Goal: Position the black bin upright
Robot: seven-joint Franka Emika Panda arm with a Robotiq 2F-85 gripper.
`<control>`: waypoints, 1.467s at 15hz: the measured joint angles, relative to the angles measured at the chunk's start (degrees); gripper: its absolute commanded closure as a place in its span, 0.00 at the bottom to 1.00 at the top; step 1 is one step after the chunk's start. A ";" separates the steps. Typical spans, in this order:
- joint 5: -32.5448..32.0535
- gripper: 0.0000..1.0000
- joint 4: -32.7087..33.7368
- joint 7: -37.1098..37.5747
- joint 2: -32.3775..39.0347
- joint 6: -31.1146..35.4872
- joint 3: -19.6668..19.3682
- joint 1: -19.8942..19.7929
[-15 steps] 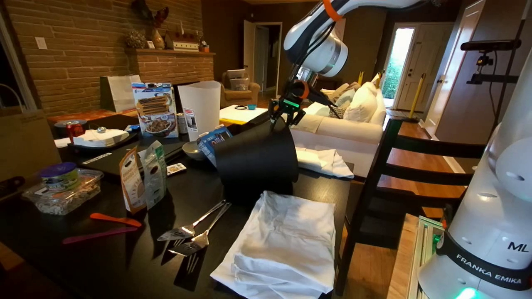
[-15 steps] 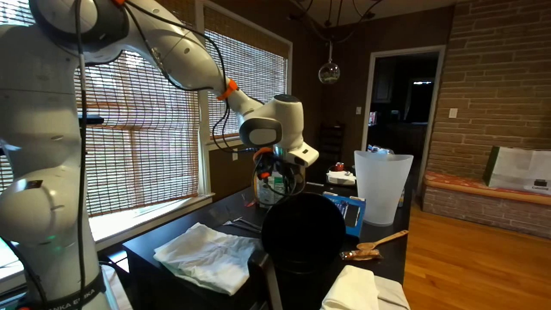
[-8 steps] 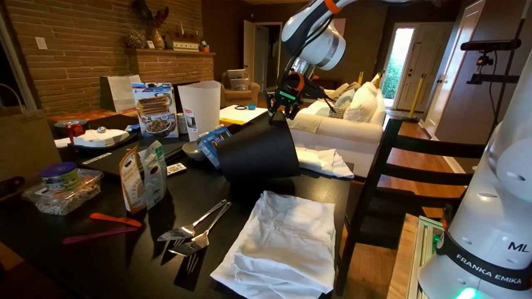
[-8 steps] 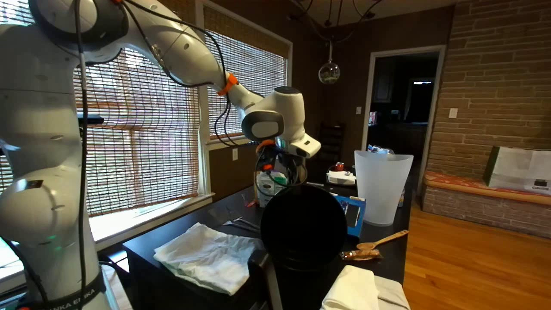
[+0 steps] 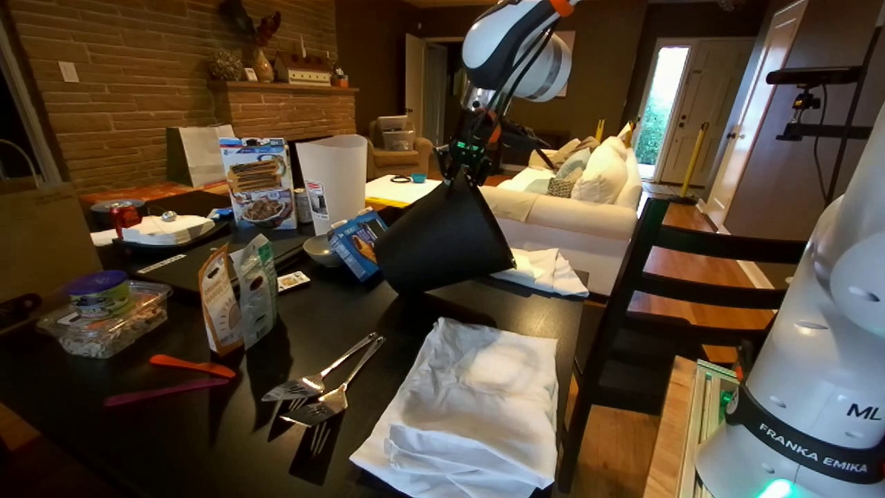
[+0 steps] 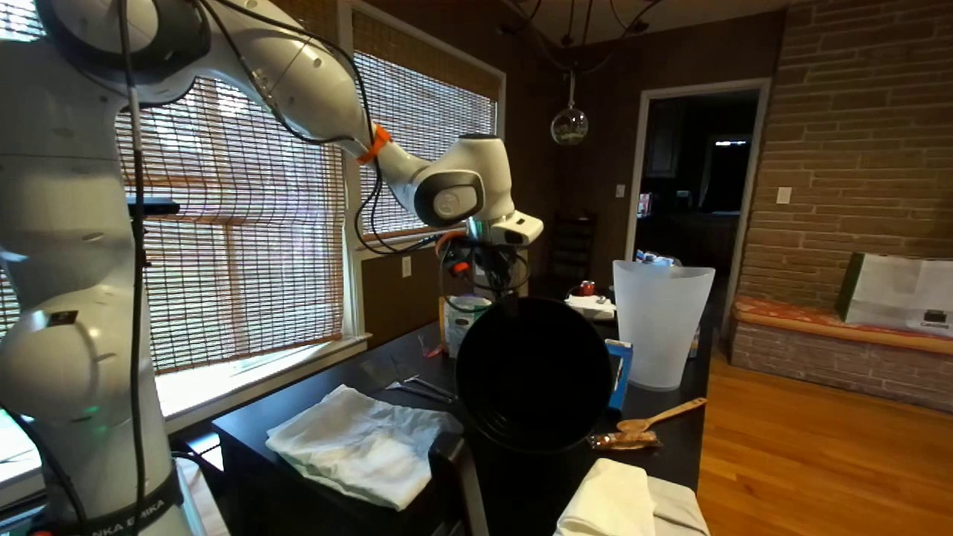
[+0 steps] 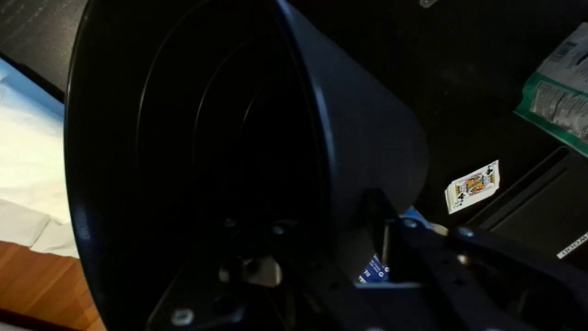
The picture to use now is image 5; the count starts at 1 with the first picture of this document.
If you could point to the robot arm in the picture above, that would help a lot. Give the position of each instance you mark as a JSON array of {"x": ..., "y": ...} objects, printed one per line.
[{"x": 823, "y": 346}]

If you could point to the row of sofa cushions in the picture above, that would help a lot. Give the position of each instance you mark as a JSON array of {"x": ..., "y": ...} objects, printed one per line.
[{"x": 588, "y": 166}]

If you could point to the white bin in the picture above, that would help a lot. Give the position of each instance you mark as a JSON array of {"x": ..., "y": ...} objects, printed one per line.
[{"x": 335, "y": 180}]

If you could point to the small white cloth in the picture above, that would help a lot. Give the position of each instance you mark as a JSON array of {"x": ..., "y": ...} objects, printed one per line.
[{"x": 546, "y": 271}]

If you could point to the white low table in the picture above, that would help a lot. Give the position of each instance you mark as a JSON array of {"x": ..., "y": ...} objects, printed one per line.
[{"x": 397, "y": 191}]

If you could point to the white house ornament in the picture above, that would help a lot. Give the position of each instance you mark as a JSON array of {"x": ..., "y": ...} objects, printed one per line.
[{"x": 304, "y": 69}]

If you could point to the grey bowl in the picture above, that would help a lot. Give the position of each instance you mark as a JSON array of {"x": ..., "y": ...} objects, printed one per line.
[{"x": 321, "y": 252}]

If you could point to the white door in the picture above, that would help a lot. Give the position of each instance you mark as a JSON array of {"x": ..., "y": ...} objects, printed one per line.
[{"x": 705, "y": 111}]

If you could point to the small blue cracker box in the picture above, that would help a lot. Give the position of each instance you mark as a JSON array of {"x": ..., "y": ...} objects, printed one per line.
[{"x": 359, "y": 245}]

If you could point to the small white card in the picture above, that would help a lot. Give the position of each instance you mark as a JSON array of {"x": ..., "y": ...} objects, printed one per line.
[{"x": 293, "y": 281}]

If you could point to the brown armchair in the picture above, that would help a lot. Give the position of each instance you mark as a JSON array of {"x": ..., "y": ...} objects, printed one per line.
[{"x": 397, "y": 155}]

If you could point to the red can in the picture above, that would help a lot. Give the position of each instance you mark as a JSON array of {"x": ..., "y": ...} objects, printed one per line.
[{"x": 126, "y": 218}]

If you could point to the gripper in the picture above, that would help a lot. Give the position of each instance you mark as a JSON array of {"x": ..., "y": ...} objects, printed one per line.
[{"x": 477, "y": 135}]

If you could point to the black tray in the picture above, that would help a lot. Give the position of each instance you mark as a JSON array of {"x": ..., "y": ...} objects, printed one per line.
[{"x": 187, "y": 266}]

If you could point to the brick fireplace mantel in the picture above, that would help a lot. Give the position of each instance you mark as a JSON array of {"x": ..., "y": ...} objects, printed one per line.
[{"x": 290, "y": 107}]

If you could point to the vase with dried flowers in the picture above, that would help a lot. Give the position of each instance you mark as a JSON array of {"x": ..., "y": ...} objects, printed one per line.
[{"x": 261, "y": 48}]

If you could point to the tub with purple lid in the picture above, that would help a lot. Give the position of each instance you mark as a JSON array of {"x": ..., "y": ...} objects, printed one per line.
[{"x": 100, "y": 294}]

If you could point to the clear plastic container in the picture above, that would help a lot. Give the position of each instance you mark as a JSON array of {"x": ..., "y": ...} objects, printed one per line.
[{"x": 110, "y": 330}]

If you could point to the green and white pouch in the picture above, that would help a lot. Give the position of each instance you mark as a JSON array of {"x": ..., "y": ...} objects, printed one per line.
[{"x": 257, "y": 290}]

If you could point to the brown paper bag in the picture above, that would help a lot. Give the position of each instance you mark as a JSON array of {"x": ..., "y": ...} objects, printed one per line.
[{"x": 41, "y": 235}]

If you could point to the black bin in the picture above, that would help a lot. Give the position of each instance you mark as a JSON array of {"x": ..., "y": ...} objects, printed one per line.
[{"x": 446, "y": 235}]

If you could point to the metal slotted spatula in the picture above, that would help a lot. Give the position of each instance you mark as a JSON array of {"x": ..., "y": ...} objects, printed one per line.
[
  {"x": 304, "y": 386},
  {"x": 321, "y": 409}
]

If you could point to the large blue food box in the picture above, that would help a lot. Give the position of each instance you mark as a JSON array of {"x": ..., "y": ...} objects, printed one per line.
[{"x": 259, "y": 183}]

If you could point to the orange plastic knife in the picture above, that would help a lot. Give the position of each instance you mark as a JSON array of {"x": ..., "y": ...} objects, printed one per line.
[{"x": 193, "y": 366}]

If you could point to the white sofa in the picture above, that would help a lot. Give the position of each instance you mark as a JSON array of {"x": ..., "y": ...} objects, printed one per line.
[{"x": 588, "y": 214}]

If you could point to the yellow pole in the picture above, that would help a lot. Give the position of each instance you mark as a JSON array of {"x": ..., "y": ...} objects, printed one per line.
[{"x": 693, "y": 159}]

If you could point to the stack of white napkins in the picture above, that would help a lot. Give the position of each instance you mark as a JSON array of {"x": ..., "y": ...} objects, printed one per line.
[{"x": 169, "y": 229}]

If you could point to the camera on mount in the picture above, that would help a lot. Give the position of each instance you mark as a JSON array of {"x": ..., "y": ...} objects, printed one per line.
[{"x": 816, "y": 79}]

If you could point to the white paper bag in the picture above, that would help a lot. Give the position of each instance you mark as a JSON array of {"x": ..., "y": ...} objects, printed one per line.
[{"x": 200, "y": 155}]

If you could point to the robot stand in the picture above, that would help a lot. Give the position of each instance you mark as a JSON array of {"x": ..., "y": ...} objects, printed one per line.
[{"x": 691, "y": 429}]

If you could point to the black dining chair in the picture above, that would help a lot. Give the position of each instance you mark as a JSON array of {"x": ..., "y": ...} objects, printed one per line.
[{"x": 643, "y": 325}]

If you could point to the wall switch plate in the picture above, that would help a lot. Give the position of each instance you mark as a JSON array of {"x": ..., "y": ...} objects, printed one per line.
[{"x": 68, "y": 72}]

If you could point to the orange and white pouch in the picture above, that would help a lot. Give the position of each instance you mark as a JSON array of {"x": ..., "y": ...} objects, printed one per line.
[{"x": 220, "y": 304}]

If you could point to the purple plastic knife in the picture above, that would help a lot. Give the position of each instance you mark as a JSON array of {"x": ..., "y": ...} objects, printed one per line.
[{"x": 166, "y": 391}]

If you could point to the large white cloth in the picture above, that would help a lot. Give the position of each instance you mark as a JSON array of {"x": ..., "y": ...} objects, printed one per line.
[{"x": 470, "y": 408}]

